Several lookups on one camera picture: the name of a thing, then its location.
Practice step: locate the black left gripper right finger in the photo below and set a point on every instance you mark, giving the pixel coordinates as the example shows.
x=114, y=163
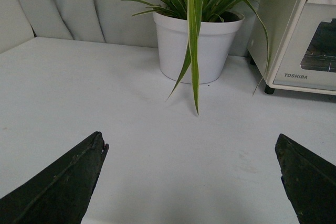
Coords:
x=308, y=180

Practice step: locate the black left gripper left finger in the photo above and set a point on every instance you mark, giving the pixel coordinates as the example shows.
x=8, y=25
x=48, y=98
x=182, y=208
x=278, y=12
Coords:
x=61, y=192

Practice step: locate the white Toshiba toaster oven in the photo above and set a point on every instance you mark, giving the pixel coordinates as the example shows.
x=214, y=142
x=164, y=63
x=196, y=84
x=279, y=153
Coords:
x=284, y=32

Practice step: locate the white plastic flower pot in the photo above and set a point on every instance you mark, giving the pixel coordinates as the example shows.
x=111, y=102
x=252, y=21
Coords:
x=212, y=44

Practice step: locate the pale grey curtain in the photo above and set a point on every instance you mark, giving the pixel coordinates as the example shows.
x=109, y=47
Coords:
x=110, y=21

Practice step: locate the metal oven wire rack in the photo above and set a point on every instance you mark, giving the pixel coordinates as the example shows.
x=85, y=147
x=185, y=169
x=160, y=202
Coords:
x=316, y=62

